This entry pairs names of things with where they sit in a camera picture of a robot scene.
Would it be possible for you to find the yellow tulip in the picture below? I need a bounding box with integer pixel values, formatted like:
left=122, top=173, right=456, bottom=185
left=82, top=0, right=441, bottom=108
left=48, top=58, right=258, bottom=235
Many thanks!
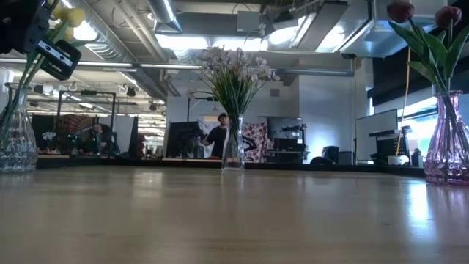
left=7, top=1, right=63, bottom=122
left=21, top=27, right=89, bottom=122
left=18, top=7, right=87, bottom=122

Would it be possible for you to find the pink blossom sprig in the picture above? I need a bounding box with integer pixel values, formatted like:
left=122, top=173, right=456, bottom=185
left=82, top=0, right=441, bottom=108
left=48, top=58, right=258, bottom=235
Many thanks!
left=237, top=54, right=281, bottom=118
left=204, top=22, right=268, bottom=118
left=185, top=51, right=235, bottom=118

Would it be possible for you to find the dark red tulip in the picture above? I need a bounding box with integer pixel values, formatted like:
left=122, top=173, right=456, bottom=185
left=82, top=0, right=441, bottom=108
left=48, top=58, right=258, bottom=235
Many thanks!
left=386, top=0, right=446, bottom=96
left=421, top=5, right=469, bottom=96

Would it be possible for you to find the wide clear glass vase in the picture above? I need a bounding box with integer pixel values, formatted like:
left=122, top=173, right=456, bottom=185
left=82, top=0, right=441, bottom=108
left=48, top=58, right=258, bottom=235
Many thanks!
left=0, top=82, right=39, bottom=174

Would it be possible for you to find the slim clear glass vase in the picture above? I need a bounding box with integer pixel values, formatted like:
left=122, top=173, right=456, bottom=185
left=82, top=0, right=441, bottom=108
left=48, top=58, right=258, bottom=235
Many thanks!
left=221, top=114, right=245, bottom=172

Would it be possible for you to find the purple glass vase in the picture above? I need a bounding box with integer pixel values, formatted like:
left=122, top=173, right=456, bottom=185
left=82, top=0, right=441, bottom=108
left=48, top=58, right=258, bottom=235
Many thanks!
left=424, top=90, right=469, bottom=186

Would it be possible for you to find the seated person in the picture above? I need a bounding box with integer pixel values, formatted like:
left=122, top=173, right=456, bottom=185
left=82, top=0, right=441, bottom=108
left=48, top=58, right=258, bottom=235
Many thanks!
left=82, top=123, right=111, bottom=157

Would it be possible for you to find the standing person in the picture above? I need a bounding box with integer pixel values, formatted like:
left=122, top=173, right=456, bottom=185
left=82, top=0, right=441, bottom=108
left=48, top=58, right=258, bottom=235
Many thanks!
left=200, top=112, right=230, bottom=159

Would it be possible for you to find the patterned red white cloth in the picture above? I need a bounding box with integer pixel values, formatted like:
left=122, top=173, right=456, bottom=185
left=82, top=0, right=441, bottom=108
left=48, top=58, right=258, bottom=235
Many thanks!
left=241, top=122, right=269, bottom=164

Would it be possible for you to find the black shelf unit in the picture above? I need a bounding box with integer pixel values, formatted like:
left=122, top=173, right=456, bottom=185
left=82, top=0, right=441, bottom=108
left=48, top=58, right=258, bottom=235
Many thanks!
left=266, top=116, right=308, bottom=164

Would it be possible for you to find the long silver ceiling pipe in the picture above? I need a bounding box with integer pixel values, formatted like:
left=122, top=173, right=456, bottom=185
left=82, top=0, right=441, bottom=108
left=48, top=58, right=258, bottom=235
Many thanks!
left=0, top=58, right=355, bottom=78

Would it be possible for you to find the black office chair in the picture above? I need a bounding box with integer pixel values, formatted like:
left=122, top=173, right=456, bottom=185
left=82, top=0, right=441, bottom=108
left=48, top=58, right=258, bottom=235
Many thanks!
left=309, top=145, right=340, bottom=166

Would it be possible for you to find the white board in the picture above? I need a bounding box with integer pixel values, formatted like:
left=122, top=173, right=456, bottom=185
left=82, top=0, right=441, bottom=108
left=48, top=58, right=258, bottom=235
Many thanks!
left=354, top=109, right=399, bottom=164

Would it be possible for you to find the black equipment stack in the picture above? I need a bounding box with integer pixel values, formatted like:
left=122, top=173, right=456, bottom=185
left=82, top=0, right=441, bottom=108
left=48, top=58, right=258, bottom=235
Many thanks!
left=369, top=125, right=413, bottom=166

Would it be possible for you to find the white round object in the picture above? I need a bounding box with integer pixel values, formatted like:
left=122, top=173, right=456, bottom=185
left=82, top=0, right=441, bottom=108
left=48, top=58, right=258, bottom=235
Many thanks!
left=387, top=155, right=410, bottom=166

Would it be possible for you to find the dark bottle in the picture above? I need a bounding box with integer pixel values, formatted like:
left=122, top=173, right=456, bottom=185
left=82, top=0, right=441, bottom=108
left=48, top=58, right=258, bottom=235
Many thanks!
left=410, top=147, right=424, bottom=168

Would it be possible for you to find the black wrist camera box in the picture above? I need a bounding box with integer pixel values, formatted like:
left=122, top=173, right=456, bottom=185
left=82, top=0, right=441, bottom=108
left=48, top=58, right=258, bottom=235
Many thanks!
left=35, top=39, right=83, bottom=81

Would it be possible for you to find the black background rig frame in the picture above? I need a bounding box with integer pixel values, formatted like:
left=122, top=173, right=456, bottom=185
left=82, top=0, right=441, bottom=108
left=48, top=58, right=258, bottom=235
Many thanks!
left=56, top=89, right=117, bottom=158

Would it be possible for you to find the round silver air duct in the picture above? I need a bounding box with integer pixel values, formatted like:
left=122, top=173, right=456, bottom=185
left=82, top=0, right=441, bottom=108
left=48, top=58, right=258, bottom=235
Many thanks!
left=146, top=0, right=184, bottom=34

